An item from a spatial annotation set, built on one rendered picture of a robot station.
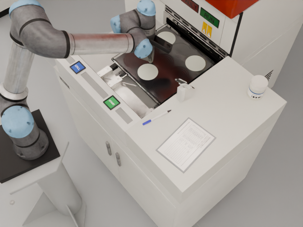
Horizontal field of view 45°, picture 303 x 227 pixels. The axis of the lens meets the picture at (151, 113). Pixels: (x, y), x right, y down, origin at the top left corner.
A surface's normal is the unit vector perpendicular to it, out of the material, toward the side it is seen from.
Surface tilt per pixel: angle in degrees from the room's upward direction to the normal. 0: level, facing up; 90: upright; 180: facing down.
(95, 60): 0
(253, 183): 0
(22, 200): 0
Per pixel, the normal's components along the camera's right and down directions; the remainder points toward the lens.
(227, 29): -0.76, 0.56
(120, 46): 0.59, 0.41
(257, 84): -0.01, -0.52
